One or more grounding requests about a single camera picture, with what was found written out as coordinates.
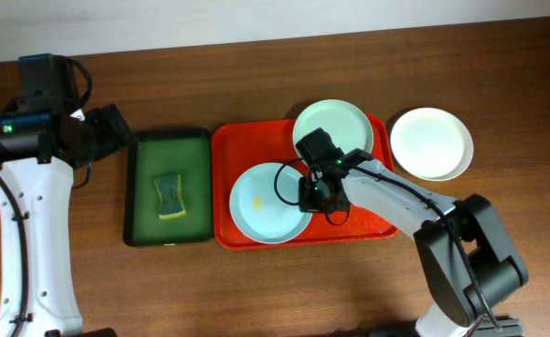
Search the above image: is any green and yellow sponge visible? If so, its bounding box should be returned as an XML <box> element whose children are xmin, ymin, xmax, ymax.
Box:
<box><xmin>154</xmin><ymin>174</ymin><xmax>186</xmax><ymax>220</ymax></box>

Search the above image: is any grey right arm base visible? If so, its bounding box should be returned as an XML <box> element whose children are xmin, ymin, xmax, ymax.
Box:
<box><xmin>470</xmin><ymin>317</ymin><xmax>523</xmax><ymax>337</ymax></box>

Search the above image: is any light blue plate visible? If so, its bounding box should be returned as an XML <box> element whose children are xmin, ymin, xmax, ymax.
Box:
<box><xmin>229</xmin><ymin>163</ymin><xmax>311</xmax><ymax>244</ymax></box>

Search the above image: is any light green plate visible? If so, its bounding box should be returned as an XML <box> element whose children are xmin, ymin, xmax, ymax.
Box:
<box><xmin>292</xmin><ymin>99</ymin><xmax>374</xmax><ymax>153</ymax></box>

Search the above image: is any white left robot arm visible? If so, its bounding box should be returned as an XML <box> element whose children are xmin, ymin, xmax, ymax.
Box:
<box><xmin>0</xmin><ymin>105</ymin><xmax>133</xmax><ymax>336</ymax></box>

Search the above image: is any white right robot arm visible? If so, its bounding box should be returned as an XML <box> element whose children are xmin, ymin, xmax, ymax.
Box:
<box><xmin>298</xmin><ymin>145</ymin><xmax>528</xmax><ymax>336</ymax></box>

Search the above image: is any white plate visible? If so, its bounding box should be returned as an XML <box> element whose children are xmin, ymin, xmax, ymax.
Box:
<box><xmin>390</xmin><ymin>108</ymin><xmax>474</xmax><ymax>182</ymax></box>

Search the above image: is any red plastic tray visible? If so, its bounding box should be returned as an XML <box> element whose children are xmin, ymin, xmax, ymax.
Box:
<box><xmin>211</xmin><ymin>119</ymin><xmax>398</xmax><ymax>251</ymax></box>

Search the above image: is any green tray with black rim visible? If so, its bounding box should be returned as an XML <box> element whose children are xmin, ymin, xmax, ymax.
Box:
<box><xmin>123</xmin><ymin>128</ymin><xmax>213</xmax><ymax>247</ymax></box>

